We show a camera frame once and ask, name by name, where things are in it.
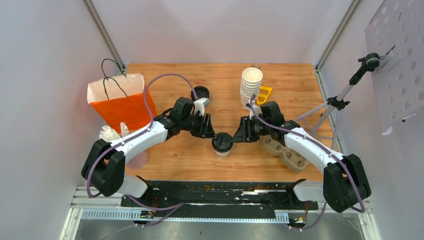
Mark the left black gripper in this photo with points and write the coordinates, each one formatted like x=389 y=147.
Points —
x=205 y=131

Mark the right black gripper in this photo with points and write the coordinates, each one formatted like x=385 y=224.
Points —
x=239 y=135

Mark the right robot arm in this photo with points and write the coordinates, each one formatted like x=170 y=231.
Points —
x=344 y=183

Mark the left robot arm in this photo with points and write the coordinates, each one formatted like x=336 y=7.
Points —
x=104 y=168

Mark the orange paper takeout bag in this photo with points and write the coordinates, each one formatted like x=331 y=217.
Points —
x=122 y=98

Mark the stack of black lids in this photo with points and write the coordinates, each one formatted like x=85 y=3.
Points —
x=202 y=92

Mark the yellow plastic holder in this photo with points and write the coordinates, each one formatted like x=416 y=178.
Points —
x=263 y=95

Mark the brown pulp cup carrier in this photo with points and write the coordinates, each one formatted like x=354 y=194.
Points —
x=289 y=157

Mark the stack of white paper cups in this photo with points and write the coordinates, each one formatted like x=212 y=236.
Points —
x=251 y=81

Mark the grey tripod stand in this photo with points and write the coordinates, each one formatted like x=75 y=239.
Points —
x=369 y=63

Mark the pink cup with packets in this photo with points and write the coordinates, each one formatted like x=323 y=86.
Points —
x=109 y=134

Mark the white perforated panel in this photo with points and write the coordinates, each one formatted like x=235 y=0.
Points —
x=396 y=34

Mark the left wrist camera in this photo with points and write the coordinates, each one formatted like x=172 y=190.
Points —
x=200 y=105

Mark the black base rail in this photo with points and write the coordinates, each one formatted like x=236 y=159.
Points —
x=200 y=201

